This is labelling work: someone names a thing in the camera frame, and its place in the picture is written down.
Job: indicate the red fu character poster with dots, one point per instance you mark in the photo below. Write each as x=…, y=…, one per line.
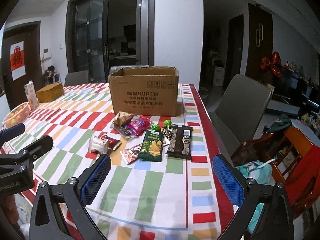
x=17, y=63

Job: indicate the red foil balloon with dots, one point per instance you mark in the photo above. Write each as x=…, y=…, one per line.
x=272, y=63

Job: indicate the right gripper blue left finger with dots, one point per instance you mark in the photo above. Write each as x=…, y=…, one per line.
x=47, y=220

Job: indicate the red white candy packet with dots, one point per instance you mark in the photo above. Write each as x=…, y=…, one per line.
x=130, y=155

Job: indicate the white juice carton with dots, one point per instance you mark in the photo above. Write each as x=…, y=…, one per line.
x=31, y=95

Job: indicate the dark red small snack packet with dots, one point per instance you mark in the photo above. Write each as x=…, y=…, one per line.
x=113, y=143

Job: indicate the green lollipop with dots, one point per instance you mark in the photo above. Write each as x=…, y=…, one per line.
x=155, y=127
x=167, y=124

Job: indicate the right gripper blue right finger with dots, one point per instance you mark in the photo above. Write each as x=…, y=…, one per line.
x=275, y=220

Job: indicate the orange wooden child chair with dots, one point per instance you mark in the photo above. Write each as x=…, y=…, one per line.
x=294, y=160

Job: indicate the grey chair far left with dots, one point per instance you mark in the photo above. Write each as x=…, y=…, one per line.
x=77, y=78

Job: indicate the colourful checked tablecloth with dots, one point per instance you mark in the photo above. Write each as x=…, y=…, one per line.
x=172, y=199

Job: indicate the grey chair right side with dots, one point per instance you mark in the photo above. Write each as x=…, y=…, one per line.
x=240, y=111

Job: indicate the woven yellow basket box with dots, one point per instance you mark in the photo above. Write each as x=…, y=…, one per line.
x=50, y=93

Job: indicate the white wire fruit basket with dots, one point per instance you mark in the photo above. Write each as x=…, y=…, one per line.
x=18, y=115

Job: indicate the green cracker packet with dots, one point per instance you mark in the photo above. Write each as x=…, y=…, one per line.
x=151, y=149

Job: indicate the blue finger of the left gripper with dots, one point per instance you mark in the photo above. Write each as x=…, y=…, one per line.
x=35, y=150
x=10, y=133

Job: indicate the brown cardboard box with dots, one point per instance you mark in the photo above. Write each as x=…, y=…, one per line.
x=145, y=91

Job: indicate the white snack packet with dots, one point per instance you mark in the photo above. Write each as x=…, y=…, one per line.
x=98, y=145

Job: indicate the magenta snack packet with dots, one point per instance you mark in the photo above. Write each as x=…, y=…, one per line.
x=138, y=125

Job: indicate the golden brown snack packet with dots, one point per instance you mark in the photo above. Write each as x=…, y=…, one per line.
x=122, y=118

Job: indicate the dark brown snack bar pack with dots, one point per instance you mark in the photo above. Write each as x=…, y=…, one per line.
x=180, y=142

